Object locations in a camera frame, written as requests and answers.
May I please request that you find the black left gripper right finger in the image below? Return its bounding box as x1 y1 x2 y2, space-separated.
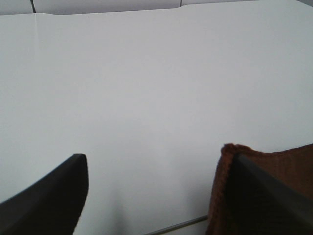
221 153 313 235

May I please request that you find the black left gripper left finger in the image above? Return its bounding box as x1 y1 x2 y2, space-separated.
0 154 88 235

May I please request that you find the brown towel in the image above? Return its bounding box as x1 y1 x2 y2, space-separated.
206 143 313 235

